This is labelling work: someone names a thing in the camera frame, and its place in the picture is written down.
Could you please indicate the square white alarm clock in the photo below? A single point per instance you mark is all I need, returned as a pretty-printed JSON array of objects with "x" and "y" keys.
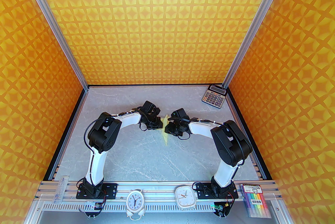
[{"x": 185, "y": 196}]

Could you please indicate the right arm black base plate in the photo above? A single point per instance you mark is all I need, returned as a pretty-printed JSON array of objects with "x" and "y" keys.
[{"x": 202, "y": 193}]

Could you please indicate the round white alarm clock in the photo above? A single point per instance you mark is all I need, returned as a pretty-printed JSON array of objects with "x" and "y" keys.
[{"x": 134, "y": 200}]

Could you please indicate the pack of coloured highlighters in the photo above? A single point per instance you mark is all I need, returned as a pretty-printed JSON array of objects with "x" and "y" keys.
[{"x": 255, "y": 199}]

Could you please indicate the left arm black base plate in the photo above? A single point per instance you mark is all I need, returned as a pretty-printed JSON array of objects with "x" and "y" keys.
[{"x": 111, "y": 189}]

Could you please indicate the aluminium frame post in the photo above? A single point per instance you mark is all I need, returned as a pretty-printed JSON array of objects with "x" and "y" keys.
[
  {"x": 251, "y": 34},
  {"x": 59, "y": 34}
]

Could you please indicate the aluminium mounting rail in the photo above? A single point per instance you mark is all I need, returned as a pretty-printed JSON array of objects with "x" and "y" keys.
[{"x": 157, "y": 193}]

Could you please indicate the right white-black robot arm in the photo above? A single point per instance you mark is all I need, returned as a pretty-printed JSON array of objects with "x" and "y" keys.
[{"x": 225, "y": 173}]

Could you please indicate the clear plastic pen case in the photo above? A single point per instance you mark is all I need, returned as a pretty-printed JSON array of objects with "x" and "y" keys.
[{"x": 60, "y": 189}]

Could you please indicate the gold and black calculator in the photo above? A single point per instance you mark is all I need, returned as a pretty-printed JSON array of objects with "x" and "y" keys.
[{"x": 213, "y": 97}]

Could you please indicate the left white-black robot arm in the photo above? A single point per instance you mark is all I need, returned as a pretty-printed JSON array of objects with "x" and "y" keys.
[{"x": 96, "y": 165}]

